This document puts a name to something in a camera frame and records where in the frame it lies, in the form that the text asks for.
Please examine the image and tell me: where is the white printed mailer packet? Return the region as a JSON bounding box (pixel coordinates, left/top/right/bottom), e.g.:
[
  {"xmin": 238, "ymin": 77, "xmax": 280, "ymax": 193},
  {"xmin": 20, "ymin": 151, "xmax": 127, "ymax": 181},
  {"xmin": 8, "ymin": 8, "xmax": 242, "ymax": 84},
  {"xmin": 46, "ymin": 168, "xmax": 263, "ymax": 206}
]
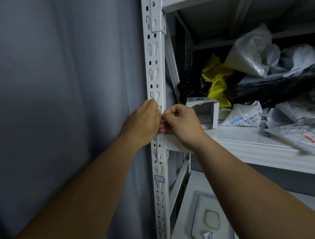
[{"xmin": 266, "ymin": 92, "xmax": 315, "ymax": 129}]

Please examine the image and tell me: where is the person's right hand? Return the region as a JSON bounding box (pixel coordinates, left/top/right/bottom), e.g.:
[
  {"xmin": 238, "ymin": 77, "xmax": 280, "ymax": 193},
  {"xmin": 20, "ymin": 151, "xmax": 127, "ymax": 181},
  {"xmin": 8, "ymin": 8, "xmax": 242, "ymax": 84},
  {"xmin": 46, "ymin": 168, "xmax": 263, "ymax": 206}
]
[{"xmin": 159, "ymin": 104, "xmax": 210, "ymax": 152}]

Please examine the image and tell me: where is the grey curtain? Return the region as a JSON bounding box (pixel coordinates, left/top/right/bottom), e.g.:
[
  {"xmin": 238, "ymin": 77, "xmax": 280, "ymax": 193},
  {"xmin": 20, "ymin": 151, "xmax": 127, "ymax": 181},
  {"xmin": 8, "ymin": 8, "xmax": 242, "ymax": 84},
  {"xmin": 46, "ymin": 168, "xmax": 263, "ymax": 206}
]
[{"xmin": 0, "ymin": 0, "xmax": 158, "ymax": 239}]

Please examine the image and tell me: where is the person's right forearm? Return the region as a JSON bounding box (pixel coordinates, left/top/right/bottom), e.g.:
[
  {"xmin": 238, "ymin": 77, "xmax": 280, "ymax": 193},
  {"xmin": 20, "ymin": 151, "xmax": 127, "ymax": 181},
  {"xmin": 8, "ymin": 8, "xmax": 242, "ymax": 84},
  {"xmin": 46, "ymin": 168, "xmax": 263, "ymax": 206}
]
[{"xmin": 193, "ymin": 137, "xmax": 315, "ymax": 239}]

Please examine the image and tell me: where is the white metal shelving rack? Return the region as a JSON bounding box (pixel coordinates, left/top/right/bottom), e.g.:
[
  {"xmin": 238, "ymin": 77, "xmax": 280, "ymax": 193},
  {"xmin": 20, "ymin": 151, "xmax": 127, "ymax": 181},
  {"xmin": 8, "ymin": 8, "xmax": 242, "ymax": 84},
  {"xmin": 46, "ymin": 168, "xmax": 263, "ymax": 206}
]
[{"xmin": 141, "ymin": 0, "xmax": 315, "ymax": 239}]

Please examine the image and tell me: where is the white packet with barcode label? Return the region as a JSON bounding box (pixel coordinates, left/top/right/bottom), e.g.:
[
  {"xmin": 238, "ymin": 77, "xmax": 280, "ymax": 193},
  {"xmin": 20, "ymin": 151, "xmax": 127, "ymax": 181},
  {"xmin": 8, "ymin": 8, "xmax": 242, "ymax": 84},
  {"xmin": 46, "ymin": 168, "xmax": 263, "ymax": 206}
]
[{"xmin": 219, "ymin": 101, "xmax": 263, "ymax": 127}]

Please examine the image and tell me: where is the black mesh bag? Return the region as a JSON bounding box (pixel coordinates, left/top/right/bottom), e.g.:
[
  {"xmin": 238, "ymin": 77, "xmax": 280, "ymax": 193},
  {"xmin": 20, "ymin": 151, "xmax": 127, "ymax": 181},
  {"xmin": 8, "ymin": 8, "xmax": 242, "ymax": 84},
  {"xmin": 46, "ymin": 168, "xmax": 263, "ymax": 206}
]
[{"xmin": 223, "ymin": 73, "xmax": 315, "ymax": 109}]

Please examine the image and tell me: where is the person's left forearm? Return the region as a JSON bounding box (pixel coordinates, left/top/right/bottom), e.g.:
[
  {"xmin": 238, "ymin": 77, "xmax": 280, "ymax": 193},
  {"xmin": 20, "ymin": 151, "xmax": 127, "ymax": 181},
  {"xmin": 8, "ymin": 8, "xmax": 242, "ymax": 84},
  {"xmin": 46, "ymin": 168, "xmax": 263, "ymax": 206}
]
[{"xmin": 15, "ymin": 136, "xmax": 144, "ymax": 239}]

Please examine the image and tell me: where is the clear blue-edged plastic packet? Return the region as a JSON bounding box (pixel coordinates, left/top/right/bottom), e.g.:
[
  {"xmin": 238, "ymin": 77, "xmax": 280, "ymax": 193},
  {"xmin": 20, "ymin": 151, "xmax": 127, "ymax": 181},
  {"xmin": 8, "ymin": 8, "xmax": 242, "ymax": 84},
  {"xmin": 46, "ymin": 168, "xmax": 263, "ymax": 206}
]
[{"xmin": 191, "ymin": 194, "xmax": 235, "ymax": 239}]

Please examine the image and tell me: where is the clear packet with red label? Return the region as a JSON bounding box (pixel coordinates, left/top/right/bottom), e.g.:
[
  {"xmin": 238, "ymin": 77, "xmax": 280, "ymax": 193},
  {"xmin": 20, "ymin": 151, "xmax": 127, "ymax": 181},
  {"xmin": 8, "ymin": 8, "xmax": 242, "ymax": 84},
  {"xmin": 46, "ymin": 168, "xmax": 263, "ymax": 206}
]
[{"xmin": 264, "ymin": 123, "xmax": 315, "ymax": 156}]

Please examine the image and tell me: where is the person's left hand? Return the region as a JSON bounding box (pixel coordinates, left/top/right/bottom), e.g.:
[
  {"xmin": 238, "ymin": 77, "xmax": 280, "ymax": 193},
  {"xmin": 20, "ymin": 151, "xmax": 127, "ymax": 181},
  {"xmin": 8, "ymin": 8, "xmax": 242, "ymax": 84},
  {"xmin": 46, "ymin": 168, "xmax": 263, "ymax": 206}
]
[{"xmin": 120, "ymin": 99, "xmax": 162, "ymax": 148}]

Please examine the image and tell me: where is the grey plastic mailer bag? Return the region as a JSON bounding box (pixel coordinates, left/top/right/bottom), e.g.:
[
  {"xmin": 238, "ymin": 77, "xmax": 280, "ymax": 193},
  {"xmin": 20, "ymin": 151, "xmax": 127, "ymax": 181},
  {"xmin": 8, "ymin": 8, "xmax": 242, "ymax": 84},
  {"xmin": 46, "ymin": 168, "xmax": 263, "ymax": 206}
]
[{"xmin": 238, "ymin": 44, "xmax": 315, "ymax": 86}]

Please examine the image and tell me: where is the small open white cardboard box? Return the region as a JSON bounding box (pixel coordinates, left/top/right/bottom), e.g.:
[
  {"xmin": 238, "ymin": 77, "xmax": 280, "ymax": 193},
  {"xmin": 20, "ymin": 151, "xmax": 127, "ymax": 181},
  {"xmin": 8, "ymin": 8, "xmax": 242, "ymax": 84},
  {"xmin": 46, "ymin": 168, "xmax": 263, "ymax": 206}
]
[{"xmin": 186, "ymin": 97, "xmax": 220, "ymax": 130}]

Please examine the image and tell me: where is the translucent white plastic bag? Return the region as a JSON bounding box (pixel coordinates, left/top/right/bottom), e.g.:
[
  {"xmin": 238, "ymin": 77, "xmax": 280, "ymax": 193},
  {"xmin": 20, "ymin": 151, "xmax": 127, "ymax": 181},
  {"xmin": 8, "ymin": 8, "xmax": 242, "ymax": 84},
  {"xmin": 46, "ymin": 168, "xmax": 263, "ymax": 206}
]
[{"xmin": 222, "ymin": 23, "xmax": 281, "ymax": 78}]

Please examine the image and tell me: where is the yellow plastic bag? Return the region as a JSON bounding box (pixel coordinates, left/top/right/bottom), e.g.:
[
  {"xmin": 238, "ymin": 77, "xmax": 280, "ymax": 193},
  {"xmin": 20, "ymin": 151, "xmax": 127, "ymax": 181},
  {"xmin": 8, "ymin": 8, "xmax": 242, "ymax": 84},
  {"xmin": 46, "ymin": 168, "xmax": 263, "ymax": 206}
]
[{"xmin": 201, "ymin": 53, "xmax": 234, "ymax": 108}]

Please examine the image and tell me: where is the black plastic bag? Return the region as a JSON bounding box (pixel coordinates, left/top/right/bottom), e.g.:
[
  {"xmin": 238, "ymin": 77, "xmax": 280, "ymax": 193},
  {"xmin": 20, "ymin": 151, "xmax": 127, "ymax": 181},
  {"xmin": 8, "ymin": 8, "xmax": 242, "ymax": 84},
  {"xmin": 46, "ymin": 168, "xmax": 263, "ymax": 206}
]
[{"xmin": 177, "ymin": 66, "xmax": 212, "ymax": 104}]

